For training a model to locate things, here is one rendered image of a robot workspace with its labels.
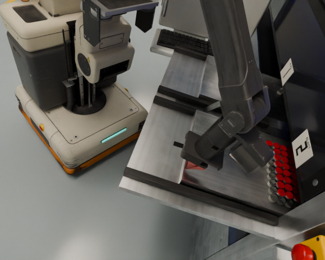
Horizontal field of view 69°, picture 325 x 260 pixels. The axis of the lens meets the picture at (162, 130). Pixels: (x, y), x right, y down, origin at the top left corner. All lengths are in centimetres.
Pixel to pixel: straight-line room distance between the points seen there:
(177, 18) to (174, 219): 115
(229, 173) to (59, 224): 106
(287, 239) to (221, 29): 47
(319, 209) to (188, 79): 59
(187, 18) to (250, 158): 99
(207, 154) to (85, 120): 106
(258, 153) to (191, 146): 15
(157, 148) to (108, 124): 84
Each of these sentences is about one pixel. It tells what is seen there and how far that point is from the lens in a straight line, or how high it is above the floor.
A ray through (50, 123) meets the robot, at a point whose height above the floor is 28.
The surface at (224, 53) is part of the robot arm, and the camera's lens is 42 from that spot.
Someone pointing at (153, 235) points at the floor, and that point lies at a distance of 149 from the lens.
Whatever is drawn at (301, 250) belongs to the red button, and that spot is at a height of 101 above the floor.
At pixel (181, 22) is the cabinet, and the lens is 136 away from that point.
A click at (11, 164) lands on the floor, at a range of 173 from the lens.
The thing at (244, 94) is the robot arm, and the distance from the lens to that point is 41.
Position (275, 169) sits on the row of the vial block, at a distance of 73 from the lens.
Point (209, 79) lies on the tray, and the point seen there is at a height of 88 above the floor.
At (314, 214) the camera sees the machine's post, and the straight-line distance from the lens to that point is 59.
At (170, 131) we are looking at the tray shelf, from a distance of 71.
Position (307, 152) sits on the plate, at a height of 104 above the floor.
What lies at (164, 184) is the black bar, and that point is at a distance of 59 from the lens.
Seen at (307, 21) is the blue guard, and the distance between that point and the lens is 98.
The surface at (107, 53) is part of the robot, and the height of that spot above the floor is 80.
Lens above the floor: 142
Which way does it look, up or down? 49 degrees down
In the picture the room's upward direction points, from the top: 19 degrees clockwise
